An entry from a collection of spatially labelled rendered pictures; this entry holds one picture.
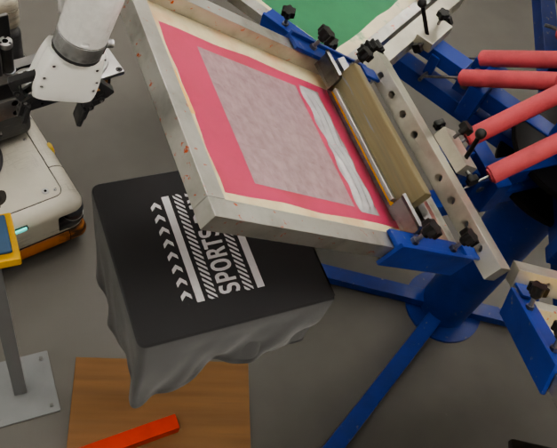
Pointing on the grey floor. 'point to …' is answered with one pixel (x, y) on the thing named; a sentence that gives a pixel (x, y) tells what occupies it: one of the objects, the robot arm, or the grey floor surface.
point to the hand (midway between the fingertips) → (51, 115)
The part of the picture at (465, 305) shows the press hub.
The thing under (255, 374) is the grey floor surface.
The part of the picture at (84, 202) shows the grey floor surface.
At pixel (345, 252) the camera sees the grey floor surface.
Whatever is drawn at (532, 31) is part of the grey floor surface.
